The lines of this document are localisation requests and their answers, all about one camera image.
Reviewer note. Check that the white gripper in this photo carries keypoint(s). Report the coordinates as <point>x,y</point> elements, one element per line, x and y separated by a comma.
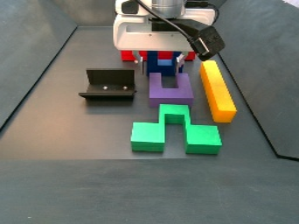
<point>132,27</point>

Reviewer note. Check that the purple U-shaped block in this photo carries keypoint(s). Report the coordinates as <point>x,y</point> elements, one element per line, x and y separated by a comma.
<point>176,95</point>

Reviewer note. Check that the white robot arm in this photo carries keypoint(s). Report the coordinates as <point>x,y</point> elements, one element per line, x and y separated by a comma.
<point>162,30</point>

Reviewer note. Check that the red slotted board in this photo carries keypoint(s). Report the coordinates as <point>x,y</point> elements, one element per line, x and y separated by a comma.
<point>127,55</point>

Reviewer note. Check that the blue U-shaped block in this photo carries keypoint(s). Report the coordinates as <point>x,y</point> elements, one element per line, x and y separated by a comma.
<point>162,62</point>

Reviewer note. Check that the yellow long bar block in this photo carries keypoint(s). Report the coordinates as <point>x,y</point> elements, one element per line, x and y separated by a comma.
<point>222,105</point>

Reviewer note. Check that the green stepped block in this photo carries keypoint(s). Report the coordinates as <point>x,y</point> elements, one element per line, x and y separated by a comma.
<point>202,138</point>

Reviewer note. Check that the black angle bracket fixture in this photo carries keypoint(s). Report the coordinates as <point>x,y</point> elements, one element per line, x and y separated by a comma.
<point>110,83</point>

